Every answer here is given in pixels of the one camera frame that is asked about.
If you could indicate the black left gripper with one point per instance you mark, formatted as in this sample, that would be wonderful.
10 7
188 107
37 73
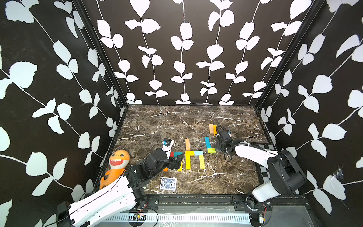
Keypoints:
172 165

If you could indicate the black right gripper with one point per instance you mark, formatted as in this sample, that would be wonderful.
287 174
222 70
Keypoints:
217 145

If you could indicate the light blue block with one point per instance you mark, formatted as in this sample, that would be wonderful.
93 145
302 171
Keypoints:
198 153

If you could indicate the orange plush toy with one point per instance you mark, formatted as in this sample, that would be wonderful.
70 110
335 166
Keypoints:
118 162

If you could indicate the blue playing card box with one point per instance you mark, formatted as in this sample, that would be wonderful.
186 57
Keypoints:
168 184

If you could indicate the amber yellow long block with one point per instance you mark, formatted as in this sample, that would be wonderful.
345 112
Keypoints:
215 129

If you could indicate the black metal base rail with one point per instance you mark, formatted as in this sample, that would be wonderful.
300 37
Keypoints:
236 201

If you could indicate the cyan long block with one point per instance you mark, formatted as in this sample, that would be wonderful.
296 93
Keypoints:
207 142

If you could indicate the amber yellow short block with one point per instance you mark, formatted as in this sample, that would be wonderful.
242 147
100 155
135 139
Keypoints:
189 153

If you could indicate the natural wood short block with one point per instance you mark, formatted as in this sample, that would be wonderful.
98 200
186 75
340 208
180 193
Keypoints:
187 145

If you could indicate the lime green short block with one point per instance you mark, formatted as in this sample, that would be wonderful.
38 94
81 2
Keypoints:
211 150

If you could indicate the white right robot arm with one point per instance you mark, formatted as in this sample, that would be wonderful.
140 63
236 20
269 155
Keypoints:
285 174

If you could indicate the teal block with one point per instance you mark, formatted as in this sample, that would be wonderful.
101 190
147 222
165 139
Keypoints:
175 154

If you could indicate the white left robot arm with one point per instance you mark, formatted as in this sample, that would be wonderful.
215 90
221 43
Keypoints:
125 193

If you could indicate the black white checkerboard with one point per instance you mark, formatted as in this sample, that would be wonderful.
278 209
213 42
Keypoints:
262 172

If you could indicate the yellow plank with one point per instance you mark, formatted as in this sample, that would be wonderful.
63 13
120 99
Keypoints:
180 169
188 162

